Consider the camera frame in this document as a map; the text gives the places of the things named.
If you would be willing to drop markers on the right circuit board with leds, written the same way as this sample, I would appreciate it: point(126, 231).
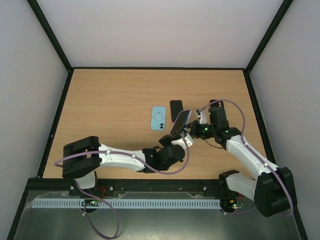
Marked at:
point(236, 203)

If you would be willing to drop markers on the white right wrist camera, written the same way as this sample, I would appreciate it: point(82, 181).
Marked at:
point(201, 117)

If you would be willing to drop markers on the grey metal front plate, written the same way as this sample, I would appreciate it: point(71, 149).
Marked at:
point(150, 224)

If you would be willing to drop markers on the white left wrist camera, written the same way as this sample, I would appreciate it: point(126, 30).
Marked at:
point(184, 142)

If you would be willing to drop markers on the left circuit board with leds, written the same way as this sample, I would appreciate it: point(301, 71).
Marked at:
point(92, 202)

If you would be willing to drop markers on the black phone case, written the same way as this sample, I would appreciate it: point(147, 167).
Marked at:
point(216, 103)

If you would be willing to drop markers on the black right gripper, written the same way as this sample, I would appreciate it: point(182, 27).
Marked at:
point(192, 127)

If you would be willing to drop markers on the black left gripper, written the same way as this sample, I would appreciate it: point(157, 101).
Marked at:
point(173, 137)

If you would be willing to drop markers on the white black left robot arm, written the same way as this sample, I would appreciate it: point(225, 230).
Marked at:
point(82, 158)

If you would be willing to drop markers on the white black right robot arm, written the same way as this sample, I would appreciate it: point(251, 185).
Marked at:
point(272, 188)

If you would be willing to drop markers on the circuit board with leds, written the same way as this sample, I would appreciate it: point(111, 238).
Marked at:
point(236, 203)
point(92, 202)

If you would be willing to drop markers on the white slotted cable duct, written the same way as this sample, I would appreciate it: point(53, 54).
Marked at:
point(73, 203)

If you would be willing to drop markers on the black enclosure frame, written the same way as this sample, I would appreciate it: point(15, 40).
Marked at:
point(34, 5)

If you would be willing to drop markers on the light blue card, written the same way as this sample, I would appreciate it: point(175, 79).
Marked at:
point(158, 118)

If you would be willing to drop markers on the lavender phone case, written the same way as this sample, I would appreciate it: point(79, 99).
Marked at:
point(180, 122)

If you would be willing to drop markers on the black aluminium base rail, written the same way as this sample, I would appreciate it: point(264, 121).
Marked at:
point(110, 187)

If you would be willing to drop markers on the purple smartphone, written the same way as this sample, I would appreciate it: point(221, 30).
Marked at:
point(176, 106)

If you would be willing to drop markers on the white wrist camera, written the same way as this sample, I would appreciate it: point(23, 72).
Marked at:
point(201, 117)
point(184, 142)

